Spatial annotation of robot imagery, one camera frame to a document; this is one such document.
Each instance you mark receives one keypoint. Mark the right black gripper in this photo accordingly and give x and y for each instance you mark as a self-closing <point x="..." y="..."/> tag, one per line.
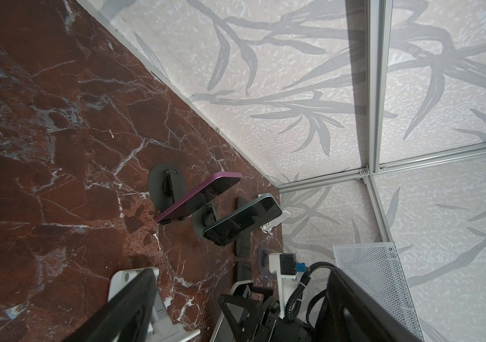
<point x="253" y="314"/>

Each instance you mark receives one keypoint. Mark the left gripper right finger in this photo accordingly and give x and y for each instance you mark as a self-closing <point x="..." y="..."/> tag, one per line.
<point x="348" y="313"/>

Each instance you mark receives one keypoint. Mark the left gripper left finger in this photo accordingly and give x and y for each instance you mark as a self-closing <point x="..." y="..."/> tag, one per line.
<point x="124" y="318"/>

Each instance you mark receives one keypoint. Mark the white framed phone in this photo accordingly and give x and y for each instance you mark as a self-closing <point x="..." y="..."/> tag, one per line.
<point x="223" y="331"/>

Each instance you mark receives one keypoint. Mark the black phone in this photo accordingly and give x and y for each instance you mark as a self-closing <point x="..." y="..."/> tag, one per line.
<point x="242" y="203"/>
<point x="249" y="217"/>
<point x="242" y="245"/>
<point x="199" y="196"/>
<point x="243" y="271"/>

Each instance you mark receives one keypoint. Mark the grey round phone stand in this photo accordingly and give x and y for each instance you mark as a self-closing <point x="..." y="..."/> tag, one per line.
<point x="263" y="254"/>

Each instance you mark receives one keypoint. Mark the back right grey round stand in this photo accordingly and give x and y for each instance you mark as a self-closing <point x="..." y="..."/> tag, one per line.
<point x="204" y="218"/>

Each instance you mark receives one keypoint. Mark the back left grey round stand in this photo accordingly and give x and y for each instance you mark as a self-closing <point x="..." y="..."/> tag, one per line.
<point x="166" y="186"/>

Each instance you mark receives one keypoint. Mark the white wire mesh basket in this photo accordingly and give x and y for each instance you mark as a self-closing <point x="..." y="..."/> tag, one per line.
<point x="377" y="269"/>

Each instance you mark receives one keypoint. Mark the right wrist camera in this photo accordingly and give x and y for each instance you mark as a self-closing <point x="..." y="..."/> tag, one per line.
<point x="288" y="273"/>

